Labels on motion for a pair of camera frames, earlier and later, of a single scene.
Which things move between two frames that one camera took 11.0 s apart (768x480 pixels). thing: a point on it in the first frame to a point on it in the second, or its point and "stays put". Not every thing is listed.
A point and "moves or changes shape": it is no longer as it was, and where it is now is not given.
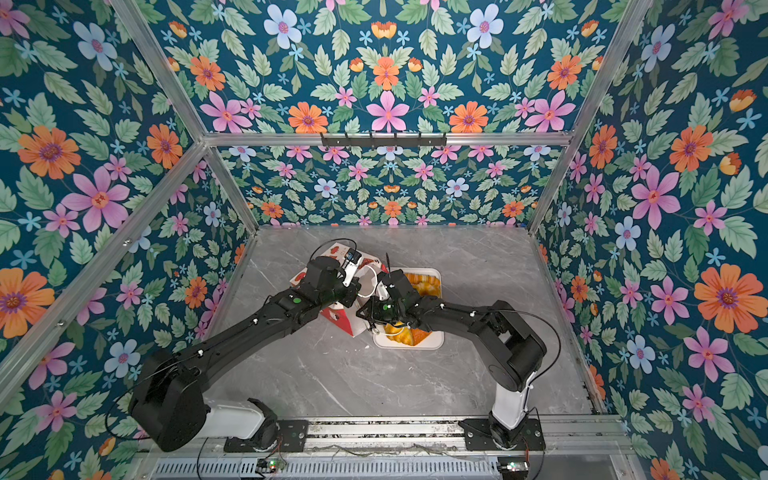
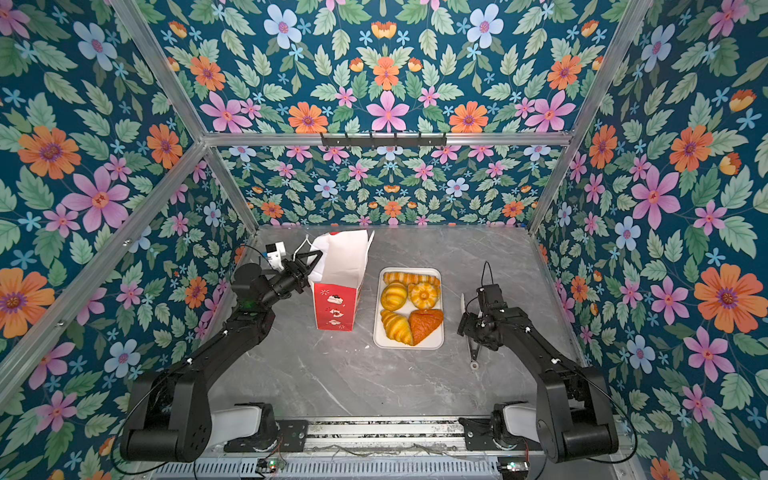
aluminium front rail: (426, 437) stays put
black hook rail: (384, 140) stays put
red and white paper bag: (341, 278) moves or changes shape
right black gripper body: (385, 311) to (480, 335)
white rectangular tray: (432, 342) stays put
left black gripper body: (330, 296) to (282, 283)
